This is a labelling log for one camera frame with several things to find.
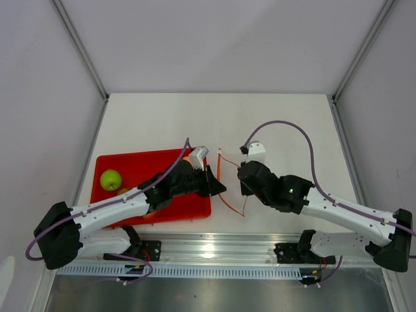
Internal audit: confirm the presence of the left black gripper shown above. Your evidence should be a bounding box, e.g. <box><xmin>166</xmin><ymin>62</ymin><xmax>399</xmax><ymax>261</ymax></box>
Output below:
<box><xmin>171</xmin><ymin>164</ymin><xmax>226</xmax><ymax>198</ymax></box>

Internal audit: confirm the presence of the clear zip bag orange zipper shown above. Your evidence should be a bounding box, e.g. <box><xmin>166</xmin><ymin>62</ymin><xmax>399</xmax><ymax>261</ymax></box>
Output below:
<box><xmin>216</xmin><ymin>148</ymin><xmax>253</xmax><ymax>218</ymax></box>

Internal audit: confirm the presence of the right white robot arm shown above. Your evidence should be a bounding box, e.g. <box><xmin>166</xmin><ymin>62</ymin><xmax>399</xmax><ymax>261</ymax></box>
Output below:
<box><xmin>237</xmin><ymin>161</ymin><xmax>412</xmax><ymax>272</ymax></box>

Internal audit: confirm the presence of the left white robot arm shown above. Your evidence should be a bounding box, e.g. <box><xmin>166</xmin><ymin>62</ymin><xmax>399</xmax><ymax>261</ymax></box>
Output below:
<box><xmin>34</xmin><ymin>160</ymin><xmax>227</xmax><ymax>270</ymax></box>

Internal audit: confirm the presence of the small orange peach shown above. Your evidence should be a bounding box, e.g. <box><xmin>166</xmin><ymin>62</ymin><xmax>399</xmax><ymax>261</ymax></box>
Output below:
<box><xmin>116</xmin><ymin>188</ymin><xmax>129</xmax><ymax>195</ymax></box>

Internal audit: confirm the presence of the red plastic tray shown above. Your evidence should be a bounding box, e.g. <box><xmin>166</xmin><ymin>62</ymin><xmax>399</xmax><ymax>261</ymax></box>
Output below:
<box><xmin>90</xmin><ymin>149</ymin><xmax>211</xmax><ymax>228</ymax></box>

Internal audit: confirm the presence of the green apple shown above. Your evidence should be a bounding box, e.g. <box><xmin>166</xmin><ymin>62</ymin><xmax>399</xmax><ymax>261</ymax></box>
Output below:
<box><xmin>99</xmin><ymin>170</ymin><xmax>122</xmax><ymax>192</ymax></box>

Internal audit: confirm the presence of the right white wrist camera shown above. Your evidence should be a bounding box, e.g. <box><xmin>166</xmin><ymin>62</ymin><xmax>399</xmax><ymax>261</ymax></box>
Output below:
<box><xmin>240</xmin><ymin>140</ymin><xmax>266</xmax><ymax>164</ymax></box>

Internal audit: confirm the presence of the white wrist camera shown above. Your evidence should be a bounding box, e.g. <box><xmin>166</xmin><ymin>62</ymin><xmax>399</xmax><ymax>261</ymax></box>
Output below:
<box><xmin>240</xmin><ymin>140</ymin><xmax>266</xmax><ymax>164</ymax></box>
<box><xmin>189</xmin><ymin>146</ymin><xmax>209</xmax><ymax>170</ymax></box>

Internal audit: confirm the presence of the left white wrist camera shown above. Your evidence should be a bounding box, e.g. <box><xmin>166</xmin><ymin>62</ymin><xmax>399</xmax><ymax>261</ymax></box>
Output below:
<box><xmin>189</xmin><ymin>146</ymin><xmax>209</xmax><ymax>170</ymax></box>

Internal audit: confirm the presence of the aluminium front rail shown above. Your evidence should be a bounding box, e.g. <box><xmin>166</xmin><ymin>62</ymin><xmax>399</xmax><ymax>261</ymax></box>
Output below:
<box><xmin>44</xmin><ymin>233</ymin><xmax>399</xmax><ymax>268</ymax></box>

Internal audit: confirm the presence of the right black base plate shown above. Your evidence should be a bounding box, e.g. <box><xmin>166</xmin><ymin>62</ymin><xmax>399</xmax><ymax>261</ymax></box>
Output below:
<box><xmin>274</xmin><ymin>242</ymin><xmax>336</xmax><ymax>265</ymax></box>

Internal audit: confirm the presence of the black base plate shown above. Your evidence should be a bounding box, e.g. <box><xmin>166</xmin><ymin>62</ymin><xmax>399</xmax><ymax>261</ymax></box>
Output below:
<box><xmin>137</xmin><ymin>240</ymin><xmax>162</xmax><ymax>262</ymax></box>
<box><xmin>274</xmin><ymin>242</ymin><xmax>336</xmax><ymax>265</ymax></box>

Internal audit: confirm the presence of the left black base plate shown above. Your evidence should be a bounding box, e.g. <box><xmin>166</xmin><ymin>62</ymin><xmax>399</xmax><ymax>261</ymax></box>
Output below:
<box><xmin>137</xmin><ymin>240</ymin><xmax>162</xmax><ymax>262</ymax></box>

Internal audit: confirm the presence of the white slotted cable duct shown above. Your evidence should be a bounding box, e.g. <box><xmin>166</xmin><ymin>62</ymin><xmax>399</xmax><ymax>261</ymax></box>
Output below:
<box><xmin>57</xmin><ymin>263</ymin><xmax>302</xmax><ymax>280</ymax></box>

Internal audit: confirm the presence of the right aluminium frame post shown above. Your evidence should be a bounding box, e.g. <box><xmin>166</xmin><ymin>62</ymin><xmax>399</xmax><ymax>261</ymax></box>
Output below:
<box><xmin>331</xmin><ymin>0</ymin><xmax>399</xmax><ymax>104</ymax></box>

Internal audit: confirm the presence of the aluminium frame post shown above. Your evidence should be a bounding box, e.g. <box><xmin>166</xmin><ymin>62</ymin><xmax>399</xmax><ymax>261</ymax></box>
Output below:
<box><xmin>49</xmin><ymin>0</ymin><xmax>109</xmax><ymax>101</ymax></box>
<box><xmin>331</xmin><ymin>0</ymin><xmax>399</xmax><ymax>104</ymax></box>

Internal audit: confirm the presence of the left aluminium frame post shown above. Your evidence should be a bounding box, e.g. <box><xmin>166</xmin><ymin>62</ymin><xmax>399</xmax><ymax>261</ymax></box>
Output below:
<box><xmin>49</xmin><ymin>0</ymin><xmax>109</xmax><ymax>101</ymax></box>

